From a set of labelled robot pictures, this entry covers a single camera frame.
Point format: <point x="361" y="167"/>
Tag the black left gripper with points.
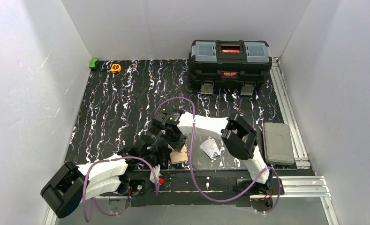
<point x="157" y="153"/>

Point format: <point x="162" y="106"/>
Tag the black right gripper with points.
<point x="177" y="142"/>

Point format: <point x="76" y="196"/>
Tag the beige card holder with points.
<point x="180" y="156"/>

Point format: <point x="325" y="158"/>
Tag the white card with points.
<point x="210" y="148"/>

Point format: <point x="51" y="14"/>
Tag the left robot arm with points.
<point x="124" y="173"/>

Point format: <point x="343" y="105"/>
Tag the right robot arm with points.
<point x="238" y="136"/>

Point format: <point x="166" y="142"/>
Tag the silver toolbox latch left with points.
<point x="207" y="88"/>

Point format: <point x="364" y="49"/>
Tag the silver toolbox latch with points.
<point x="207" y="88"/>
<point x="247" y="89"/>

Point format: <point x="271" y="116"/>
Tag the yellow tape measure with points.
<point x="115" y="68"/>

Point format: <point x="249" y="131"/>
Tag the black plastic toolbox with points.
<point x="229" y="64"/>

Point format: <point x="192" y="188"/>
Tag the silver toolbox latch right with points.
<point x="247" y="89"/>

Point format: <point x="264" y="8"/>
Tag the green plastic object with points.
<point x="93" y="63"/>

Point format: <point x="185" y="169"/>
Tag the grey pad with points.
<point x="278" y="148"/>

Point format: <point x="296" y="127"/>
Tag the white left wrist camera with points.
<point x="155" y="175"/>

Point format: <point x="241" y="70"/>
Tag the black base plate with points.
<point x="179" y="189"/>

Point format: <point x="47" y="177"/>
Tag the aluminium frame rail right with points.
<point x="299" y="150"/>

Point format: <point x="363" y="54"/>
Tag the aluminium frame rail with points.
<point x="283" y="187"/>
<point x="299" y="150"/>

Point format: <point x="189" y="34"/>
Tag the aluminium frame rail front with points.
<point x="283" y="187"/>

